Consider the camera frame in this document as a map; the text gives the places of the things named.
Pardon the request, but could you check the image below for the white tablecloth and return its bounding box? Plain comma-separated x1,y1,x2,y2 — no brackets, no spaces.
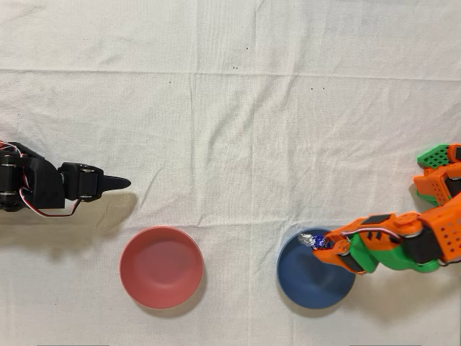
0,0,461,346

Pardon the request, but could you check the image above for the orange arm servo cable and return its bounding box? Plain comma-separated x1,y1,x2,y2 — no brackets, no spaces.
340,226,403,243

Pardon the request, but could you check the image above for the black arm servo cable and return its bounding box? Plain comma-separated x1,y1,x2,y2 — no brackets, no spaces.
19,187,83,218

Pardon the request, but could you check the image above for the blue bowl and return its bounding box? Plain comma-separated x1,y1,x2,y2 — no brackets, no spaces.
276,226,358,310

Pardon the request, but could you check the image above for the blue candy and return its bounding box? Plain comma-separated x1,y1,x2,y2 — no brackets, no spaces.
297,232,332,252

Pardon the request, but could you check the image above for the pink bowl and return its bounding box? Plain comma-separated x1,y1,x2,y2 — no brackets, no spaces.
119,226,205,310

